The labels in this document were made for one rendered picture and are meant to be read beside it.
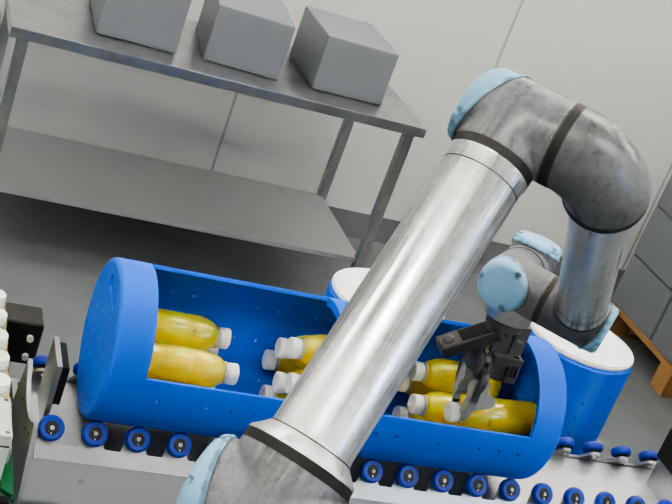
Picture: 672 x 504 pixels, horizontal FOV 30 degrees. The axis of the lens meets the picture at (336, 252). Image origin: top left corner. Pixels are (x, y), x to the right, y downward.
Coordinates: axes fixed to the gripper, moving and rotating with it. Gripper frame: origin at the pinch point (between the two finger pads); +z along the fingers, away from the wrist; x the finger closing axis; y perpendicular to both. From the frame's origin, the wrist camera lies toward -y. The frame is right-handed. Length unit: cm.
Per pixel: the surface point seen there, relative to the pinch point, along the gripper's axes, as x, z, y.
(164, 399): -9, 2, -58
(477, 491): -5.9, 14.2, 7.9
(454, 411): -1.6, 0.1, -1.2
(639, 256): 287, 64, 238
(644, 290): 272, 75, 238
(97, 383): -4, 4, -69
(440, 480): -5.3, 13.3, -0.3
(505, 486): -5.0, 12.9, 14.0
